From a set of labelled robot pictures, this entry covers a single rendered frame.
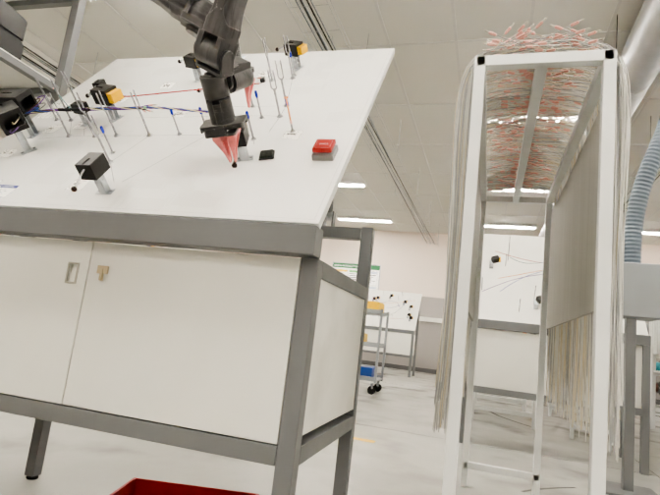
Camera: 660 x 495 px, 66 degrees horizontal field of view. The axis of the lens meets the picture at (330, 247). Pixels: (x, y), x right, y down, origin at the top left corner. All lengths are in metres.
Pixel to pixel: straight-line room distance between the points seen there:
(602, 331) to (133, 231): 1.12
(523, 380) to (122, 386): 3.02
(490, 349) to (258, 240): 2.91
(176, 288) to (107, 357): 0.23
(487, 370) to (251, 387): 2.86
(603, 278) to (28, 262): 1.43
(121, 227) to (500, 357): 3.03
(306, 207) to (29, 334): 0.77
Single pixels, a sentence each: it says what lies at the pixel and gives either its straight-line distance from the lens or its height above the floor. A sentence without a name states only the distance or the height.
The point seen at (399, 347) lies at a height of 0.53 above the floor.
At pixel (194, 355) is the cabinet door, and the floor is 0.56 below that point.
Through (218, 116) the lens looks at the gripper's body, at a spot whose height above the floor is 1.09.
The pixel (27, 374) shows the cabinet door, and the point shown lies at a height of 0.46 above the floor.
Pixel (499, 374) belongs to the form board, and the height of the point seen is 0.50.
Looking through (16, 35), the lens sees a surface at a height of 1.56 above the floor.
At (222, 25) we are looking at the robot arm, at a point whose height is 1.23.
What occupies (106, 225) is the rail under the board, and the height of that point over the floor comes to 0.83.
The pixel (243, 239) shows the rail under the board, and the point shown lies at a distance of 1.14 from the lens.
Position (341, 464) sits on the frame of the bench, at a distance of 1.69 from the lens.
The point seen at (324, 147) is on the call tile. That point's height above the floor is 1.09.
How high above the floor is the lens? 0.64
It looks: 9 degrees up
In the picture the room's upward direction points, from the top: 7 degrees clockwise
